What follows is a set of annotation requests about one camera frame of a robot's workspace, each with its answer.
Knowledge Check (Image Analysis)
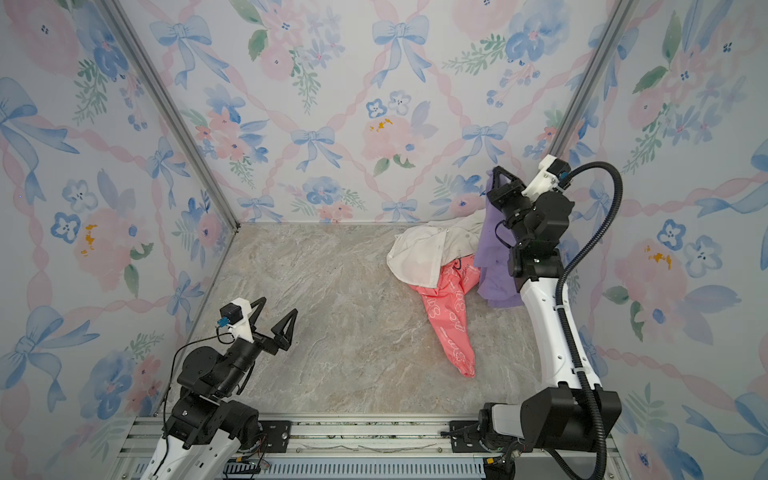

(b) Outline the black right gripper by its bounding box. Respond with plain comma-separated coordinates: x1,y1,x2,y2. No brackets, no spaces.
487,167,534,254

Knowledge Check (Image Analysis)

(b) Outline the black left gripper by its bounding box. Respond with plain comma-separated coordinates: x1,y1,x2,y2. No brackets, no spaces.
217,299,294,400

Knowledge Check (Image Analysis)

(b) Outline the purple cloth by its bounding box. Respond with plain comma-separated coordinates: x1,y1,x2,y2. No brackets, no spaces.
474,199,523,308

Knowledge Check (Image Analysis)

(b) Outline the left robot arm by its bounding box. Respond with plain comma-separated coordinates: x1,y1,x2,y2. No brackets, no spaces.
142,297,298,479

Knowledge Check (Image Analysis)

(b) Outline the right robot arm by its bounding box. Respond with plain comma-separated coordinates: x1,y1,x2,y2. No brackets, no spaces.
476,160,623,479

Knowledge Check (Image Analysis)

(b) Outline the white cloth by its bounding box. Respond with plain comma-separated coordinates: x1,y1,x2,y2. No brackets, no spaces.
386,209,485,288

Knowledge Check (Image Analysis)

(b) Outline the pink patterned cloth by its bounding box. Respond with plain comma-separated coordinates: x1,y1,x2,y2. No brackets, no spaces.
412,255,481,378

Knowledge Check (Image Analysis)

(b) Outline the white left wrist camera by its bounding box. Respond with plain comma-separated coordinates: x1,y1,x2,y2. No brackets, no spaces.
217,297,254,343

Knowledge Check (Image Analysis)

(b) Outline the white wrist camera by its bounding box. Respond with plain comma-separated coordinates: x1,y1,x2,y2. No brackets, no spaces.
522,154,571,202
217,297,254,343

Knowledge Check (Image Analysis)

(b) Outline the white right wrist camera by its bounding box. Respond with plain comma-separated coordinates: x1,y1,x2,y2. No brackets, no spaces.
522,154,571,202

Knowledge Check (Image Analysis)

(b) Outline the black corrugated cable hose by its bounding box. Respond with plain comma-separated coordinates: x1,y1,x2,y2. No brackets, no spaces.
542,160,625,480

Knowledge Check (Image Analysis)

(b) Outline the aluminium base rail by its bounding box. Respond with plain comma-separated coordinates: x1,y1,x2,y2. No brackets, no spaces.
104,412,631,480

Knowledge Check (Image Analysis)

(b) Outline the aluminium corner post right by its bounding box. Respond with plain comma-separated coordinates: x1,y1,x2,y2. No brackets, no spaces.
549,0,637,160

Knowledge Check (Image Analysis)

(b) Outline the aluminium corner post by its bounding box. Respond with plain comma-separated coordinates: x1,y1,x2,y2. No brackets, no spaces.
549,0,637,160
95,0,240,232

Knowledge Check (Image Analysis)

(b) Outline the aluminium corner post left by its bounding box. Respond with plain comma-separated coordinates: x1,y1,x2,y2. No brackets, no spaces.
95,0,240,232

